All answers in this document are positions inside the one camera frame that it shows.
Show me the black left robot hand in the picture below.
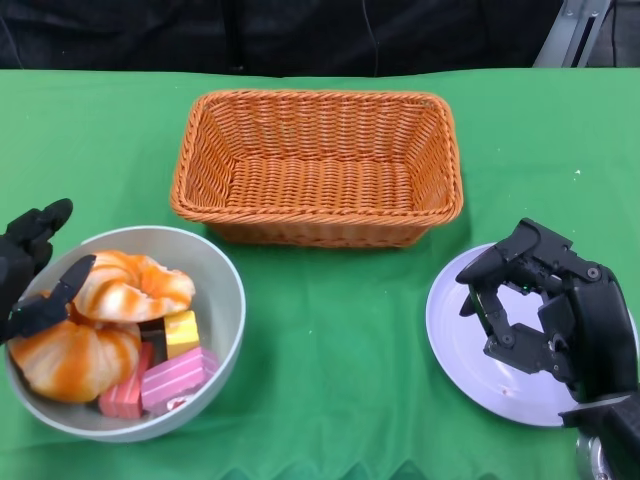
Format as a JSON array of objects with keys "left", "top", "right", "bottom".
[{"left": 0, "top": 198, "right": 97, "bottom": 346}]

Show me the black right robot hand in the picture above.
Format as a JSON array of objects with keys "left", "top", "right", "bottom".
[{"left": 454, "top": 217, "right": 639, "bottom": 406}]

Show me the orange striped bread roll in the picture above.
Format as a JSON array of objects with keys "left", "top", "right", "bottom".
[
  {"left": 8, "top": 319, "right": 144, "bottom": 405},
  {"left": 69, "top": 249, "right": 196, "bottom": 324}
]

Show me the pale green bowl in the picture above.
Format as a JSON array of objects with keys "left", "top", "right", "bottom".
[{"left": 3, "top": 225, "right": 247, "bottom": 444}]

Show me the lavender plate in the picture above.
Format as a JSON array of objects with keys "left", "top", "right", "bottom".
[{"left": 424, "top": 242, "right": 576, "bottom": 428}]

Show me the salmon pink cake slice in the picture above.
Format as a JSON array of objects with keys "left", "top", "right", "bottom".
[{"left": 98, "top": 342, "right": 156, "bottom": 419}]

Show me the brown chocolate cake slice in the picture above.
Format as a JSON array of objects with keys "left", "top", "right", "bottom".
[{"left": 139, "top": 319, "right": 170, "bottom": 366}]

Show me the yellow cake slice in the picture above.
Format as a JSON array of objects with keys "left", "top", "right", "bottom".
[{"left": 163, "top": 309, "right": 201, "bottom": 359}]

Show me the pink cake slice with cherry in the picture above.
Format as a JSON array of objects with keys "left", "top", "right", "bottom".
[{"left": 141, "top": 348, "right": 220, "bottom": 414}]

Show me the orange wicker basket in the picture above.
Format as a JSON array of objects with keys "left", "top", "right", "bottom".
[{"left": 169, "top": 89, "right": 464, "bottom": 249}]

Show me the green tablecloth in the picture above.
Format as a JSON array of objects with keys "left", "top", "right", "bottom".
[{"left": 0, "top": 67, "right": 640, "bottom": 480}]

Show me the grey metal stand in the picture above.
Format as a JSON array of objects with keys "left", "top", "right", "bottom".
[{"left": 532, "top": 0, "right": 600, "bottom": 68}]

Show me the black backdrop curtain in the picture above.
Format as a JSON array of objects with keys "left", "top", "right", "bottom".
[{"left": 0, "top": 0, "right": 640, "bottom": 80}]

